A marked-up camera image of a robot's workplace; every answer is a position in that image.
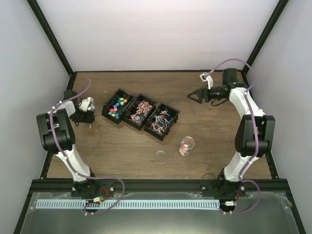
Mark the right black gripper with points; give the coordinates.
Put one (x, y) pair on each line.
(200, 93)

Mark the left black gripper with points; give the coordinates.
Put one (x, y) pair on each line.
(88, 119)

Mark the metal scoop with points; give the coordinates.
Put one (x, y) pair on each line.
(89, 110)

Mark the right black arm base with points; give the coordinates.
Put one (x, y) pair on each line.
(218, 186)

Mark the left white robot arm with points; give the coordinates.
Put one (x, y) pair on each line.
(57, 135)

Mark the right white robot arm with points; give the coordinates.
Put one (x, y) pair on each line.
(254, 136)

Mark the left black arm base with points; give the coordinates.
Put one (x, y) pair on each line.
(93, 188)

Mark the black bin star candies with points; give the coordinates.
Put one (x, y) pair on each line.
(114, 109)

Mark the star candies in jar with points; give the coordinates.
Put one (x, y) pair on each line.
(186, 148)

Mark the black bin round lollipops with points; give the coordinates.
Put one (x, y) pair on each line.
(161, 121)

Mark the clear glass jar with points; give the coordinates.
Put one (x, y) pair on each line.
(188, 139)

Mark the clear jar lid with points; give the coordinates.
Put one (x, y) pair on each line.
(161, 157)

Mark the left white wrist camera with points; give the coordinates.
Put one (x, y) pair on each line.
(87, 104)

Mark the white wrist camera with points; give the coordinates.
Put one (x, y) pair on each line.
(206, 78)
(87, 104)

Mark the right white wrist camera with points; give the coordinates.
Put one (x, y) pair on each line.
(206, 78)

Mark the black aluminium frame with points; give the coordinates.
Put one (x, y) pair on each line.
(44, 184)

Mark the light blue slotted cable duct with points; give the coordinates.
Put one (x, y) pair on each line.
(129, 204)

